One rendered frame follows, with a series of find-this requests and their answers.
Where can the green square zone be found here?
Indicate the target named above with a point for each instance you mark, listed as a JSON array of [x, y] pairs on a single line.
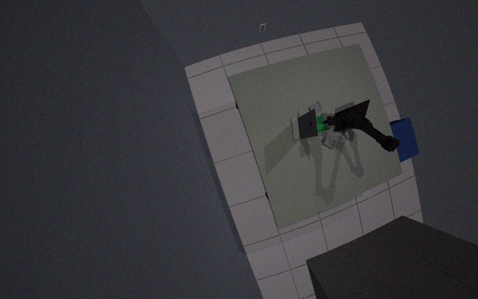
[[322, 127]]

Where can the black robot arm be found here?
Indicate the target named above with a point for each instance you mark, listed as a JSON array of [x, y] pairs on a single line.
[[389, 143]]

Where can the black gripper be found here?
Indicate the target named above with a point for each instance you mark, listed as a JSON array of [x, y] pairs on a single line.
[[331, 120]]

